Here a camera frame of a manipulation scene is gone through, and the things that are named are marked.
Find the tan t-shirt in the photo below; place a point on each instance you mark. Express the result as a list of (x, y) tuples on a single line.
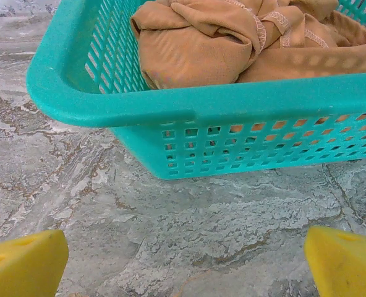
[(201, 46)]

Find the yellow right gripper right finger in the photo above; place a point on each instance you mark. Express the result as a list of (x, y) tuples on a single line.
[(343, 266)]

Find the teal plastic slotted basket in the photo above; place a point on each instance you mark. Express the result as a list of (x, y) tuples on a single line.
[(232, 99)]

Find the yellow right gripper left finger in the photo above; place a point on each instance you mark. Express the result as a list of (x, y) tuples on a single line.
[(22, 266)]

